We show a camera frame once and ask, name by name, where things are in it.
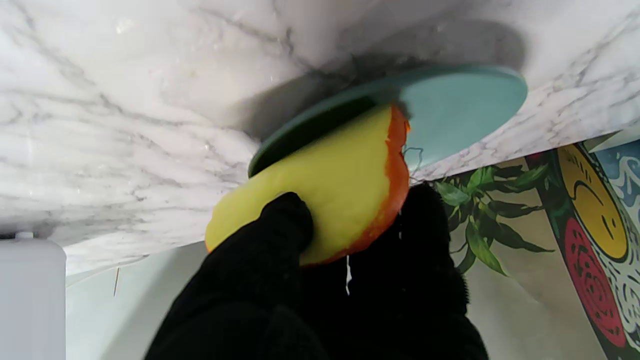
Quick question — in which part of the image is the teal round plate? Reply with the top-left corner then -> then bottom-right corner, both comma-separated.
248,64 -> 529,178

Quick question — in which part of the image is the colourful cartoon mural banner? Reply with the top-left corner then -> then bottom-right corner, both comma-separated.
525,140 -> 640,360

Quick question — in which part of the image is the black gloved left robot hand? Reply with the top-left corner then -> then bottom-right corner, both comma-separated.
144,182 -> 490,360

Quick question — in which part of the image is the white crumpled backdrop sheet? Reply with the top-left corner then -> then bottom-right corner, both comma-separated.
65,160 -> 608,360

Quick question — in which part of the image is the yellow toy toast slice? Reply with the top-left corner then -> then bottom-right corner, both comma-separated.
205,104 -> 411,266

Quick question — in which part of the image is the white two-slot toaster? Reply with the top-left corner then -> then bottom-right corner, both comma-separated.
0,231 -> 67,360

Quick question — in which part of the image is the large green leafy plant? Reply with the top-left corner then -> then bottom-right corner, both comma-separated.
434,164 -> 555,277

